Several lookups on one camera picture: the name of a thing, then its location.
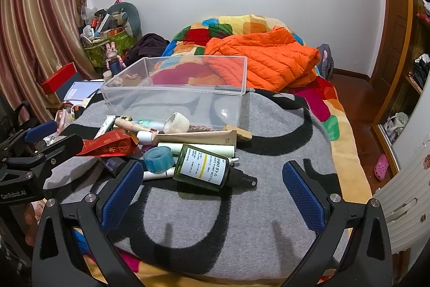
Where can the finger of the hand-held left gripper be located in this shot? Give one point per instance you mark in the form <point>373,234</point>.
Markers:
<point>40,132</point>
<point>65,147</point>

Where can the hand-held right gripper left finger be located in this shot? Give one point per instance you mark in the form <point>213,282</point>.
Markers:
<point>122,194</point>

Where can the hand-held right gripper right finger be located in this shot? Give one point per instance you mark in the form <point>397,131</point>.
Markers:
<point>304,199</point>

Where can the dark purple bottle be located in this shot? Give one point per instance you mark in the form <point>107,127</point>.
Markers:
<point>116,166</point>

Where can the blue tape roll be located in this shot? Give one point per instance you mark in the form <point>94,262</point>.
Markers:
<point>149,161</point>

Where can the white packet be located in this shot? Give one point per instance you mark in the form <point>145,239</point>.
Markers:
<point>104,129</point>

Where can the red packet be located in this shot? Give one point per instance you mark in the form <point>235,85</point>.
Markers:
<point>111,145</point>

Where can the beige cylinder tube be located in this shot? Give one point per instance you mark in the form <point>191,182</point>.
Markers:
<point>126,125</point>

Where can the dark green jar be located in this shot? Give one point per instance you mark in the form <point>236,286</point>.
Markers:
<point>201,169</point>

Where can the beige bandage roll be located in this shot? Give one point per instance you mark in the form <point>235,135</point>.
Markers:
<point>181,125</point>

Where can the pale green tube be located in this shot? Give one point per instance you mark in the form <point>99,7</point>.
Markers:
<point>201,149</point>

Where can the beige tube with white cap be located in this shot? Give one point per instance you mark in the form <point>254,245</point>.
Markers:
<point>201,137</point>

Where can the clear plastic box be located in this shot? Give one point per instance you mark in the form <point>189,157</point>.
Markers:
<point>174,98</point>

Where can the pink pouch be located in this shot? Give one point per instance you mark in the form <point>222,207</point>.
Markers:
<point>63,119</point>

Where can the red box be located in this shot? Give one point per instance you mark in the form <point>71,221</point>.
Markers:
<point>58,78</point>

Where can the blue white booklet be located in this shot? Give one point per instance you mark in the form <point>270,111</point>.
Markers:
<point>82,90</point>

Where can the grey and black blanket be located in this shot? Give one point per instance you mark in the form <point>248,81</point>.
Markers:
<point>268,139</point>

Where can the pink clog shoe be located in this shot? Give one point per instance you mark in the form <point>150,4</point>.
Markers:
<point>381,167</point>

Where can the green basket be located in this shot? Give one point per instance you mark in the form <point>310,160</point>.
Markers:
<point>97,55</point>

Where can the bunny figurine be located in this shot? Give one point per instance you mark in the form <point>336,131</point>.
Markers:
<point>112,53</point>

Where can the white wardrobe door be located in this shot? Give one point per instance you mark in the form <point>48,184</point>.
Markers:
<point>410,206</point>

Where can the striped curtain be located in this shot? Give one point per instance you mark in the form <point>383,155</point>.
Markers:
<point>40,21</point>

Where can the white grey bag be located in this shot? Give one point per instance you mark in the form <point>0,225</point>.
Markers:
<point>396,124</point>

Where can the dark clothes pile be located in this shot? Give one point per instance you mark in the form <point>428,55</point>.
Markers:
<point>147,45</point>

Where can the grey purple backpack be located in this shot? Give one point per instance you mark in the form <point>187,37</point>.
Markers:
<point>324,61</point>

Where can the orange down jacket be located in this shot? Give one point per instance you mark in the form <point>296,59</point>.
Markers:
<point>268,55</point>

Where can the wooden wardrobe shelf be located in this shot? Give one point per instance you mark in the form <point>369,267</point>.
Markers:
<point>420,38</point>

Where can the wooden door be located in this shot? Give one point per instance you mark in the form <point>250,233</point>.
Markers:
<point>393,21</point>

